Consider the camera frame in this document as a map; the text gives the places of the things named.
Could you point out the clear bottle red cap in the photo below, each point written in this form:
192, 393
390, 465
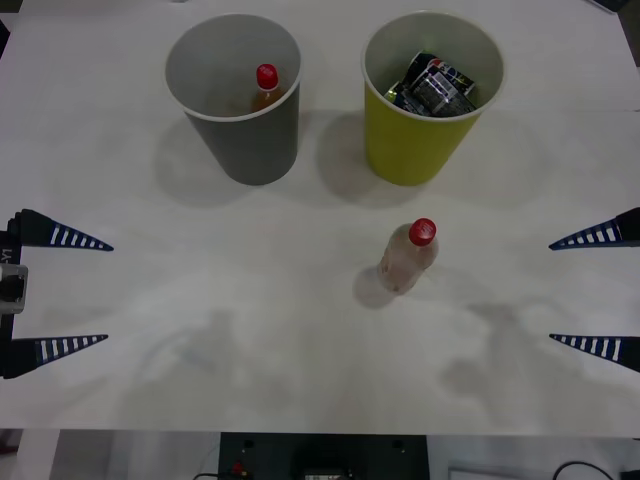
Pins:
407, 260

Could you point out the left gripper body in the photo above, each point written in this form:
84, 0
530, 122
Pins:
10, 247

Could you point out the dark blue can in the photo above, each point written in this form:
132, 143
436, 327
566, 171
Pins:
400, 95

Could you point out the amber bottle red cap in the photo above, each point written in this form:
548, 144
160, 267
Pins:
266, 87

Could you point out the grey plastic bin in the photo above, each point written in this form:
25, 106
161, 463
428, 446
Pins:
250, 145

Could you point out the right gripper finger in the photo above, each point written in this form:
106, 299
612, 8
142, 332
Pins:
605, 347
610, 232

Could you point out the black robot torso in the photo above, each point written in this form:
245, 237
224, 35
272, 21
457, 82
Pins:
280, 455

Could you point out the yellow-green plastic bin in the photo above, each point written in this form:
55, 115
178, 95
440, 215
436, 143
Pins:
410, 145

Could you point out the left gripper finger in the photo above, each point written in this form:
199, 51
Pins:
55, 232
50, 350

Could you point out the black can round print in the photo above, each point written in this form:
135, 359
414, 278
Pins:
434, 64

